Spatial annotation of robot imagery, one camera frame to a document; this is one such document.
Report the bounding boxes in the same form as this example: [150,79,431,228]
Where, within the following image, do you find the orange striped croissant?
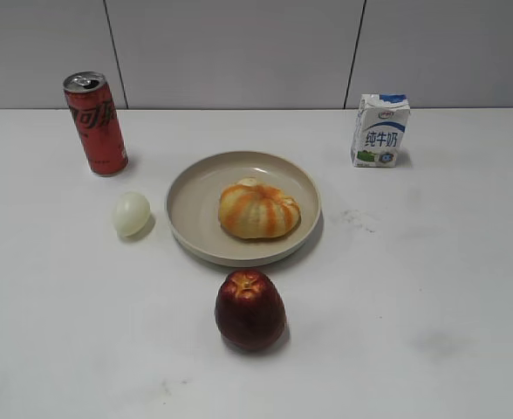
[218,177,302,239]

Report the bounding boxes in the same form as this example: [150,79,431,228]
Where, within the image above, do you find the beige round plate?
[165,151,323,268]

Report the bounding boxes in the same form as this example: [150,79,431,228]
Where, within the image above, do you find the dark red apple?
[215,270,287,352]

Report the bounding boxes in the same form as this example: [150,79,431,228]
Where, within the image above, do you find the white egg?
[112,191,151,237]

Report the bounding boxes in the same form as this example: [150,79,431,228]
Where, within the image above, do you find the white blue milk carton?
[350,93,411,168]

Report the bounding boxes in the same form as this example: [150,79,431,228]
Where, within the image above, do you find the red soda can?
[63,71,128,176]

